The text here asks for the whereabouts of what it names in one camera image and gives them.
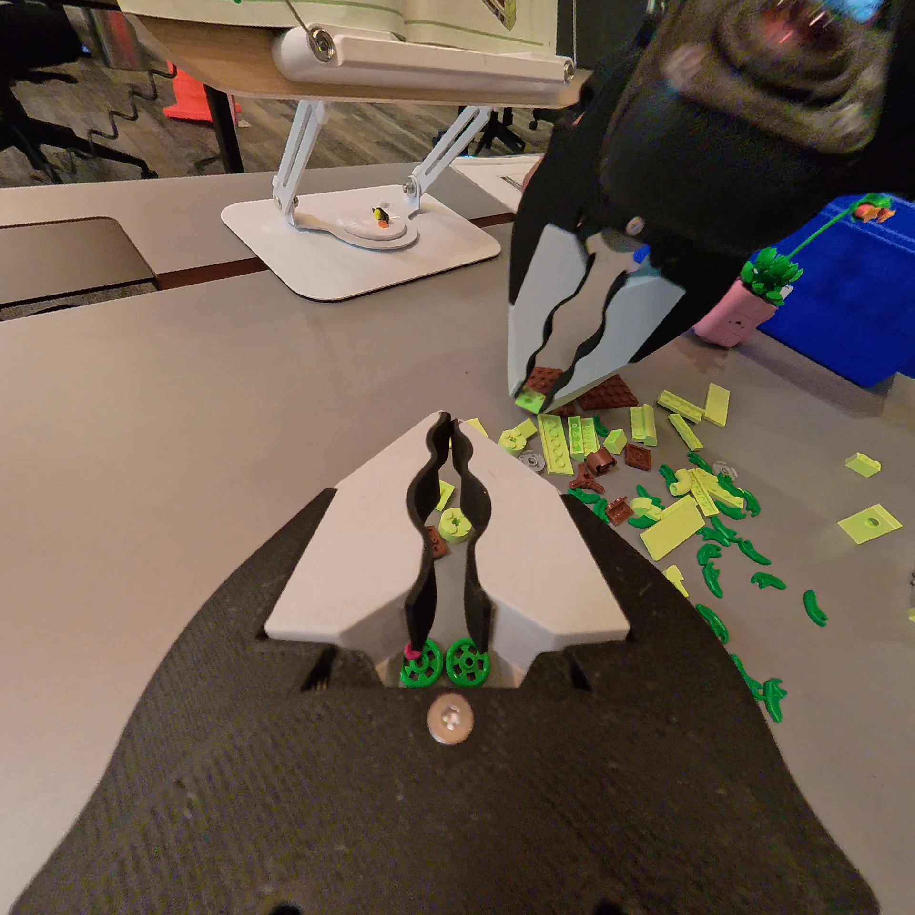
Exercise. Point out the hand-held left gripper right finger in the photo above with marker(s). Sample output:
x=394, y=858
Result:
x=550, y=572

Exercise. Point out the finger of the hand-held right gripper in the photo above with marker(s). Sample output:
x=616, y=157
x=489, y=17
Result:
x=540, y=286
x=629, y=322

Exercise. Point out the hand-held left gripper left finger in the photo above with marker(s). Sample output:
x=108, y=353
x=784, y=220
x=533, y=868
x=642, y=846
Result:
x=336, y=572

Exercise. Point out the lime elbow brick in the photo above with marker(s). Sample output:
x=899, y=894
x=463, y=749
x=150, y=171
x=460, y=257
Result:
x=679, y=482

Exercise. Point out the large brown studded plate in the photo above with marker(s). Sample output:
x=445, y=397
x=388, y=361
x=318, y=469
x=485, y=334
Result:
x=547, y=379
x=607, y=393

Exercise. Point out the lime studded panel brick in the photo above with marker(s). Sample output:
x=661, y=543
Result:
x=679, y=405

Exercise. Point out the lime curved slope brick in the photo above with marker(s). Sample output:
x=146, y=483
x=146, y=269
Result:
x=643, y=423

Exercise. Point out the pink toy pot with plant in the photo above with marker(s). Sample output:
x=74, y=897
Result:
x=736, y=322

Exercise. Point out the white book stand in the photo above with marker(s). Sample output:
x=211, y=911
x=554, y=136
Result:
x=429, y=250

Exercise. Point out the short lime flat tile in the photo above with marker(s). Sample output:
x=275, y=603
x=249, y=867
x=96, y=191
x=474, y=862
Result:
x=717, y=405

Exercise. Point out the pile of tiny colourful pieces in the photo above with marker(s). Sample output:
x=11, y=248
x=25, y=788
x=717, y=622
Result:
x=468, y=661

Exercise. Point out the lime narrow studded plate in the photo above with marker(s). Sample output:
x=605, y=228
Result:
x=686, y=432

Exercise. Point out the pile of assorted toy bricks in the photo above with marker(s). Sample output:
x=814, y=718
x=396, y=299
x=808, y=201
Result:
x=554, y=443

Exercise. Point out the long lime flat tile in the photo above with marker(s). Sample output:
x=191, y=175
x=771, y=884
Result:
x=672, y=529

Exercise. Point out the small brown square plate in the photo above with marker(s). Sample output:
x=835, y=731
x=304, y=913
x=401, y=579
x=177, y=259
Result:
x=640, y=456

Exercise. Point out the grey round plate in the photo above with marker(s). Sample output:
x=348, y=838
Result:
x=726, y=470

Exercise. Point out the lime wide studded plate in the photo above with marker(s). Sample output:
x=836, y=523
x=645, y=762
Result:
x=725, y=493

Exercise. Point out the blue plastic bin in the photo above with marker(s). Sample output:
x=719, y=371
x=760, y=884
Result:
x=858, y=307

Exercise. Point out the scattered green leaf pieces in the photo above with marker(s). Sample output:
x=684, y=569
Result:
x=815, y=607

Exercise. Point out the open instruction booklet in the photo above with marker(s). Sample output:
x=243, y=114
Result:
x=443, y=18

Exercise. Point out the red floor object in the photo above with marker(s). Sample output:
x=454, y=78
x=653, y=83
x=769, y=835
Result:
x=193, y=100

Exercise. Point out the black office chair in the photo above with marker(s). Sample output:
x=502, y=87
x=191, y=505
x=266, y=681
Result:
x=28, y=36

